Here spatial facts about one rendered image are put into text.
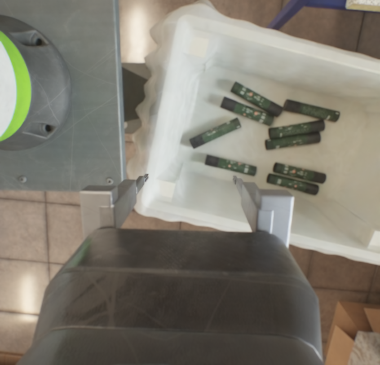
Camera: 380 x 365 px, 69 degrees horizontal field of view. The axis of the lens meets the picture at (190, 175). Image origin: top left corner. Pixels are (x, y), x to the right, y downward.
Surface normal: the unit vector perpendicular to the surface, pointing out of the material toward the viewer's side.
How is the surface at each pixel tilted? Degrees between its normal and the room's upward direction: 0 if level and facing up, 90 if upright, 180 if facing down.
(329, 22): 0
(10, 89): 90
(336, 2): 0
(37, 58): 73
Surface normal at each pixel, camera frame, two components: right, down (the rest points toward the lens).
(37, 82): 0.99, 0.03
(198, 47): -0.03, 0.25
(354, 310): 0.09, -0.96
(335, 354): -0.93, 0.00
